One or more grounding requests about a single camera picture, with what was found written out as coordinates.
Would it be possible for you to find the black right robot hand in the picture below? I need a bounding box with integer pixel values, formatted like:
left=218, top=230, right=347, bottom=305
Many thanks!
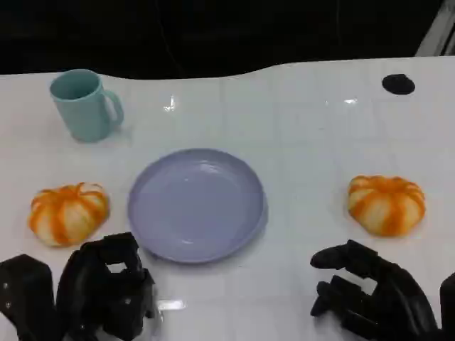
left=309, top=239, right=440, bottom=341

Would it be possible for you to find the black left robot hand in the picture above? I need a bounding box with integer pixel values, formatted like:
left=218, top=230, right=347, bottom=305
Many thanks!
left=55, top=232, right=157, bottom=341

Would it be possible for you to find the orange and white bread roll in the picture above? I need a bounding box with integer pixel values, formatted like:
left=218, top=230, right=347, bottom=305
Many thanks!
left=347, top=174, right=427, bottom=238
left=28, top=181, right=110, bottom=249

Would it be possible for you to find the lilac plate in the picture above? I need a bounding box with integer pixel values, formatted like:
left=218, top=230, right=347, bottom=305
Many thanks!
left=127, top=147, right=268, bottom=264

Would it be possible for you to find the pale green mug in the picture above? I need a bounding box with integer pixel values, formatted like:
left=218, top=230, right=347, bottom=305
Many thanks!
left=48, top=68, right=124, bottom=144

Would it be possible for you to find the black round table grommet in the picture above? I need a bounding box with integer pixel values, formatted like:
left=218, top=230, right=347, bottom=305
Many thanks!
left=381, top=73, right=416, bottom=96

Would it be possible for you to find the black backdrop cloth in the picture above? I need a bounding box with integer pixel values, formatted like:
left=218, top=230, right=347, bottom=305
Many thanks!
left=0, top=0, right=446, bottom=81

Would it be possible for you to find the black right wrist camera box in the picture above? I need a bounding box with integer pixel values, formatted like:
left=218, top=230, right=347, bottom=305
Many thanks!
left=439, top=272, right=455, bottom=332

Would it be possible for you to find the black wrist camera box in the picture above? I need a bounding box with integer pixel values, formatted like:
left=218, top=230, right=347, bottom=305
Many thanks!
left=439, top=272, right=455, bottom=332
left=0, top=254, right=55, bottom=341

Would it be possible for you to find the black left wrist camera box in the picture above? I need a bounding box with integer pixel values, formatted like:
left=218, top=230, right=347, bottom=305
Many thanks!
left=0, top=254, right=55, bottom=341

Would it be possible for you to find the silver aluminium frame profile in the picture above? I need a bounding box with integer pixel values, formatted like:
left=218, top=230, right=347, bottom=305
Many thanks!
left=415, top=0, right=455, bottom=57

